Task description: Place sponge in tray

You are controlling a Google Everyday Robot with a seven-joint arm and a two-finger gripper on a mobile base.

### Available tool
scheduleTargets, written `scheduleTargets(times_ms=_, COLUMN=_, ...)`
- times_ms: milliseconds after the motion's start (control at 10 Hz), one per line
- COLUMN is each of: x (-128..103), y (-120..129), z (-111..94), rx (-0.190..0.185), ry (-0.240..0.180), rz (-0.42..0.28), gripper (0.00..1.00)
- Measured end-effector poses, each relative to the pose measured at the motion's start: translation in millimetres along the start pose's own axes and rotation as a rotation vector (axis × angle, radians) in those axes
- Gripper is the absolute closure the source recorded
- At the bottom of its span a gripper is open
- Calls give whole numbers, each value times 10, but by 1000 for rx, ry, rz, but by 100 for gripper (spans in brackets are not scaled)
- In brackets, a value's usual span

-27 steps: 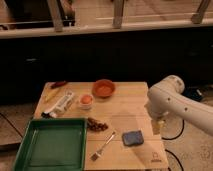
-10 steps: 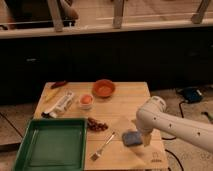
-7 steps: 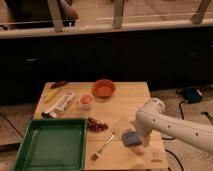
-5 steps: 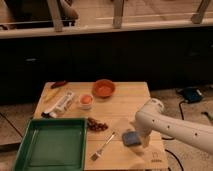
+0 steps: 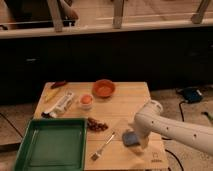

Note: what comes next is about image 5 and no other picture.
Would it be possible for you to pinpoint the blue sponge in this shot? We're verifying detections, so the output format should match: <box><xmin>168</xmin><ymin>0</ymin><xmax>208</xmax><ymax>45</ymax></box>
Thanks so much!
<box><xmin>122</xmin><ymin>131</ymin><xmax>139</xmax><ymax>147</ymax></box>

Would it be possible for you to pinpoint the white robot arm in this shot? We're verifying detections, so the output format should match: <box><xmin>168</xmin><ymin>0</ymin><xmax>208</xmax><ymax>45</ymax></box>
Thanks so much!
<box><xmin>130</xmin><ymin>100</ymin><xmax>213</xmax><ymax>156</ymax></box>

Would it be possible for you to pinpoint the green plastic tray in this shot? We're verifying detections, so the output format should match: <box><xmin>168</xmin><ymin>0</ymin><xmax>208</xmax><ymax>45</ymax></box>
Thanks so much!
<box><xmin>12</xmin><ymin>118</ymin><xmax>87</xmax><ymax>171</ymax></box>

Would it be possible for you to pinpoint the wooden table board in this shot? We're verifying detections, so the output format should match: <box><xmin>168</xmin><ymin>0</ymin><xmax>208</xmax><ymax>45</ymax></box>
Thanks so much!
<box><xmin>34</xmin><ymin>82</ymin><xmax>168</xmax><ymax>171</ymax></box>

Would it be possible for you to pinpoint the silver fork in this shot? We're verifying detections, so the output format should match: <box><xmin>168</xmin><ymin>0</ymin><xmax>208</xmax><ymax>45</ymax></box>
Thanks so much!
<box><xmin>91</xmin><ymin>132</ymin><xmax>115</xmax><ymax>161</ymax></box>

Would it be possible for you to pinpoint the brown dried fruit pile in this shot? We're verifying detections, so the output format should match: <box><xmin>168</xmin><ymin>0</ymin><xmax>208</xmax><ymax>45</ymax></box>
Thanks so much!
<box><xmin>87</xmin><ymin>117</ymin><xmax>108</xmax><ymax>132</ymax></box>

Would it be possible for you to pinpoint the blue power box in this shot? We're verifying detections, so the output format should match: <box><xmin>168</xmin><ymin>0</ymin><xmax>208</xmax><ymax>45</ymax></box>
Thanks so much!
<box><xmin>181</xmin><ymin>88</ymin><xmax>203</xmax><ymax>103</ymax></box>

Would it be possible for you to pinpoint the orange bowl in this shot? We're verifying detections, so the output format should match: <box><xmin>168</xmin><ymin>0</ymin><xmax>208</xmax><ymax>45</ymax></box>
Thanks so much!
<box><xmin>92</xmin><ymin>79</ymin><xmax>115</xmax><ymax>98</ymax></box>

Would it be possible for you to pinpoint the white cup with orange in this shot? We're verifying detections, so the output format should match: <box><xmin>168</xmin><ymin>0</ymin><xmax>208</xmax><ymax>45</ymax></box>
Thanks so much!
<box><xmin>79</xmin><ymin>94</ymin><xmax>93</xmax><ymax>110</ymax></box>

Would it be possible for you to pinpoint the dark red sausage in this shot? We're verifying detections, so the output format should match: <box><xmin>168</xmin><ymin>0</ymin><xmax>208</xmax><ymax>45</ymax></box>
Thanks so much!
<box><xmin>50</xmin><ymin>81</ymin><xmax>67</xmax><ymax>89</ymax></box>

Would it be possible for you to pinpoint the black cable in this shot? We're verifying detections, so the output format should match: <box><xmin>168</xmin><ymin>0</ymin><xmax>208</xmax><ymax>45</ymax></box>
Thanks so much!
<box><xmin>161</xmin><ymin>99</ymin><xmax>188</xmax><ymax>171</ymax></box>

